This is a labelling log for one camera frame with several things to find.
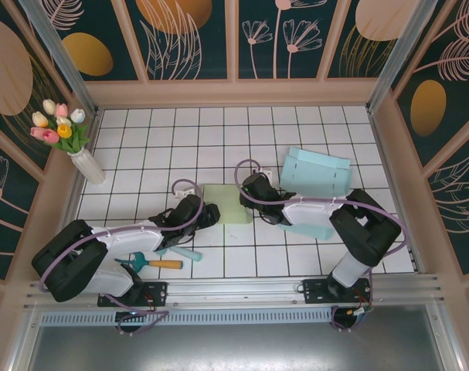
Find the light green paper box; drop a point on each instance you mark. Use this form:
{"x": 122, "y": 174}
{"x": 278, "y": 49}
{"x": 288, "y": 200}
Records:
{"x": 224, "y": 205}

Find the light blue paper box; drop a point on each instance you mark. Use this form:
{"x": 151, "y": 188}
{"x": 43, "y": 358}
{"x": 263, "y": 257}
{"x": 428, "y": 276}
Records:
{"x": 315, "y": 170}

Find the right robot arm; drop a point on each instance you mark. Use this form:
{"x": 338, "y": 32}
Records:
{"x": 365, "y": 232}

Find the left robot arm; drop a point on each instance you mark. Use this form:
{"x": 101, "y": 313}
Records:
{"x": 72, "y": 255}

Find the light blue plastic trowel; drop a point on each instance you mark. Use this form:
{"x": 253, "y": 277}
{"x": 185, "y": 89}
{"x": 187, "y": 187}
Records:
{"x": 187, "y": 254}

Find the white ribbed vase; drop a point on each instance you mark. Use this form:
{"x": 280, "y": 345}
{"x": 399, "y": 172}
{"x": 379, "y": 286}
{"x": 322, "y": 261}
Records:
{"x": 88, "y": 168}

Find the artificial tulip bouquet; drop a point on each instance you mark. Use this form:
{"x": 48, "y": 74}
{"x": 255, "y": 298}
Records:
{"x": 62, "y": 127}

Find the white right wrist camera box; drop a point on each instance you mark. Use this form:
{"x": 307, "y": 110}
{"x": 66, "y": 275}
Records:
{"x": 265, "y": 170}

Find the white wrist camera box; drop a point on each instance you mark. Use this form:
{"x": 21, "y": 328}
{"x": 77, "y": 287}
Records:
{"x": 265, "y": 170}
{"x": 185, "y": 192}

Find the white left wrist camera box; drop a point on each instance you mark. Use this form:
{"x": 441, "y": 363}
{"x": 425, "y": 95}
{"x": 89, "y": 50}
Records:
{"x": 185, "y": 192}

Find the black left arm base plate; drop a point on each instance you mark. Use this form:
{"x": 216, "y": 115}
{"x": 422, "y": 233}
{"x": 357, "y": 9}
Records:
{"x": 157, "y": 291}

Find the long aluminium mounting rail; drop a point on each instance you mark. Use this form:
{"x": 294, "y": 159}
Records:
{"x": 234, "y": 288}

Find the aluminium side rail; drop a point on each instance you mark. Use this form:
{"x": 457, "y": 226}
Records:
{"x": 394, "y": 193}
{"x": 75, "y": 201}

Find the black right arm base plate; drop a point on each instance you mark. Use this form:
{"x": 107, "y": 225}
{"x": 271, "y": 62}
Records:
{"x": 315, "y": 291}

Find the aluminium corner post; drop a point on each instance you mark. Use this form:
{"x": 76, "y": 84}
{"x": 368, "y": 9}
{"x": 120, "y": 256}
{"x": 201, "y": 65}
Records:
{"x": 396, "y": 54}
{"x": 60, "y": 50}

